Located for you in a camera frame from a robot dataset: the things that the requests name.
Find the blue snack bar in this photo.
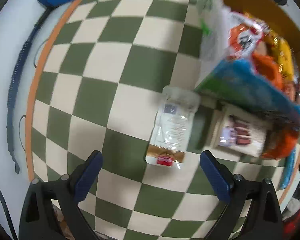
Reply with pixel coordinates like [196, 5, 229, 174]
[279, 147, 296, 190]

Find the orange snack bag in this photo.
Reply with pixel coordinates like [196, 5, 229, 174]
[252, 52, 283, 90]
[261, 126, 300, 159]

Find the Franzzi cookie box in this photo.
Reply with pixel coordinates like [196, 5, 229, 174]
[212, 104, 273, 158]

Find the clear gold snack pouch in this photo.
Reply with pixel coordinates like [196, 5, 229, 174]
[145, 86, 201, 169]

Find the yellow chocolate snack pack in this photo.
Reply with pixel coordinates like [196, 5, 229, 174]
[270, 30, 294, 81]

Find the red white chicken feet pouch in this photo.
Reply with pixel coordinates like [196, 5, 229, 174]
[226, 11, 270, 59]

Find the checkered table mat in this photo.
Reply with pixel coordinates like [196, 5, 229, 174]
[25, 0, 300, 239]

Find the cardboard box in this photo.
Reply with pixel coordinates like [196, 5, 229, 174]
[193, 0, 300, 128]

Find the black corrugated hose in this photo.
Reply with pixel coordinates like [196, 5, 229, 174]
[5, 7, 52, 176]

